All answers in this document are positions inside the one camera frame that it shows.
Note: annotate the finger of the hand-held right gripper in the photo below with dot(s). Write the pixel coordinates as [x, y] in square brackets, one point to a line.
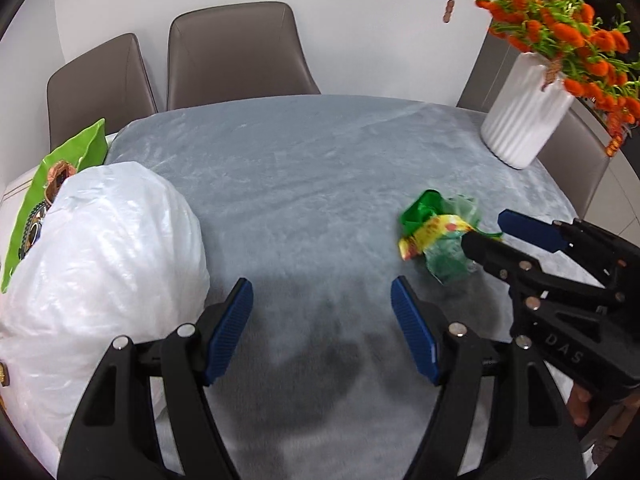
[500, 257]
[530, 232]

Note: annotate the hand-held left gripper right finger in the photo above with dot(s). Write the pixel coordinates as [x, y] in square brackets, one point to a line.
[412, 325]

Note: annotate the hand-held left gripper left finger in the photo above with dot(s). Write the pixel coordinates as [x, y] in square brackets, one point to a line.
[230, 325]

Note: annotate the green plastic wrapper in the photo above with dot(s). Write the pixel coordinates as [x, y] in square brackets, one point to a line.
[440, 230]

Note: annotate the white plastic bag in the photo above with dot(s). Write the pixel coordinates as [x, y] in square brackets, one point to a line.
[100, 270]

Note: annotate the lime green snack bag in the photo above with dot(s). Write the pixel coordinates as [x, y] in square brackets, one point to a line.
[75, 152]

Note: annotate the person's right hand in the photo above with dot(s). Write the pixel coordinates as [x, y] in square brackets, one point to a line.
[580, 405]

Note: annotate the taupe dining chair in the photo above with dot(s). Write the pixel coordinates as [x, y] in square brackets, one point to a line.
[585, 160]
[235, 55]
[95, 90]
[492, 75]

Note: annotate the white ribbed vase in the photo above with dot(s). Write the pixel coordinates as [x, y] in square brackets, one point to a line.
[525, 110]

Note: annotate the orange artificial flowers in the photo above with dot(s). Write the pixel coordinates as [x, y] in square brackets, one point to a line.
[570, 20]

